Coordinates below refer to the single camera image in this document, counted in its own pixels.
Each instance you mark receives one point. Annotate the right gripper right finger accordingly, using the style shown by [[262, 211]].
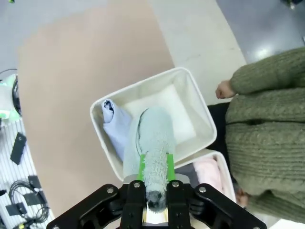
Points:
[[178, 205]]

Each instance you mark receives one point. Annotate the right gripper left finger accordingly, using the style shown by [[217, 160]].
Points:
[[133, 205]]

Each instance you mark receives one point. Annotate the pink towel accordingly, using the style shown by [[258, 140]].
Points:
[[207, 171]]

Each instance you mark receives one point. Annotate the grey-green cone towel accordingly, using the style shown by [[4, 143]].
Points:
[[155, 143]]

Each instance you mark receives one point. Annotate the lavender towel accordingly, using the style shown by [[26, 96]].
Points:
[[114, 128]]

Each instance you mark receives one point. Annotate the person's right forearm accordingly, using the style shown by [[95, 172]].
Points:
[[267, 71]]

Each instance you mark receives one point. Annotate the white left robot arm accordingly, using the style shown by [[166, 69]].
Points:
[[7, 95]]

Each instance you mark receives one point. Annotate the person's left hand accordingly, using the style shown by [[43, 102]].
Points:
[[242, 198]]

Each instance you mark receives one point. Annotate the person's right hand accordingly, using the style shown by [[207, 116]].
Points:
[[225, 90]]

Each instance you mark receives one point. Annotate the beige fabric storage box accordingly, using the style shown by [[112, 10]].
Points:
[[225, 171], [133, 95]]

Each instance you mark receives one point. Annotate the small black adapter box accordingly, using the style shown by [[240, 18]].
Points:
[[33, 182]]

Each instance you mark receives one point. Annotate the person in green sweater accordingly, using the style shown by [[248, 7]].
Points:
[[262, 143]]

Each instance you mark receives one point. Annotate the black rectangular device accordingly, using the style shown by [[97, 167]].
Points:
[[18, 148]]

